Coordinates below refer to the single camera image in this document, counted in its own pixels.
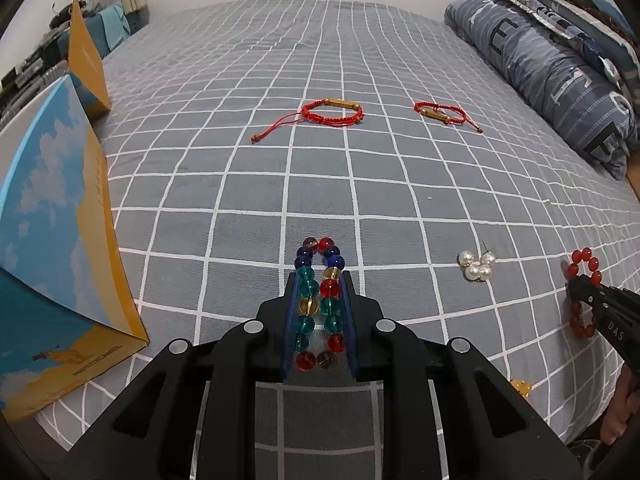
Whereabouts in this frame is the grey suitcase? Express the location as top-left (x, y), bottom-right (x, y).
top-left (0, 57), bottom-right (69, 131)

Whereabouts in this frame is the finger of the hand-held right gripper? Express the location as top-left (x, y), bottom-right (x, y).
top-left (567, 275), bottom-right (640, 313)
top-left (589, 300), bottom-right (640, 378)

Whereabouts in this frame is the person's right hand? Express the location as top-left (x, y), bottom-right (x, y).
top-left (601, 365), bottom-right (640, 446)

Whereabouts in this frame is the light blue cloth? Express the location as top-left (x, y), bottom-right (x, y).
top-left (95, 5), bottom-right (132, 56)

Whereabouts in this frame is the teal suitcase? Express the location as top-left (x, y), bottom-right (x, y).
top-left (82, 4), bottom-right (151, 58)

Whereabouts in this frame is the multicolour glass bead bracelet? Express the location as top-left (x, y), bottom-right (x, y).
top-left (294, 236), bottom-right (347, 372)

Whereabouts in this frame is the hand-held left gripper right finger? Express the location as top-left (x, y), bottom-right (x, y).
top-left (339, 271), bottom-right (585, 480)

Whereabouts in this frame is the white pearl earring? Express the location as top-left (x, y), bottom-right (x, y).
top-left (457, 251), bottom-right (480, 282)
top-left (477, 240), bottom-right (497, 282)

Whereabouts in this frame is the grey checked bed sheet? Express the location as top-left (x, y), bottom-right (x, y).
top-left (37, 0), bottom-right (640, 480)

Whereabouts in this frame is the blue and orange gift box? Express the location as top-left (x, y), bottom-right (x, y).
top-left (0, 0), bottom-right (151, 423)

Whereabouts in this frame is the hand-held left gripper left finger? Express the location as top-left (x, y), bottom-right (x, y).
top-left (60, 270), bottom-right (307, 480)

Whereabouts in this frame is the red bead bracelet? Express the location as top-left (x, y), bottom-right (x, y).
top-left (566, 247), bottom-right (604, 338)

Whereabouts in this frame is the red cord bracelet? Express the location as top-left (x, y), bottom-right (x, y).
top-left (252, 97), bottom-right (366, 144)
top-left (413, 101), bottom-right (485, 134)

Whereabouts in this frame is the dark blue patterned pillow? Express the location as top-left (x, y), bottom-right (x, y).
top-left (492, 0), bottom-right (640, 93)

